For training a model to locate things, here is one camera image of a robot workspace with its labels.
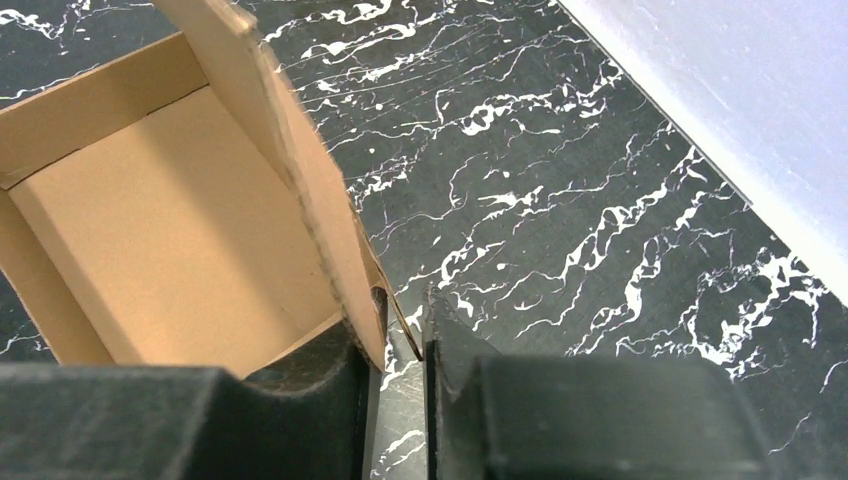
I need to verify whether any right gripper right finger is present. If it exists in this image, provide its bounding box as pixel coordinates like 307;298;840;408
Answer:
421;286;779;479

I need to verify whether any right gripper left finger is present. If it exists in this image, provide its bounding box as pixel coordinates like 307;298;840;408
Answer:
1;296;379;479

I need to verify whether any brown cardboard box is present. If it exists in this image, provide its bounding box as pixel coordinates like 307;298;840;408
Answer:
1;1;389;378

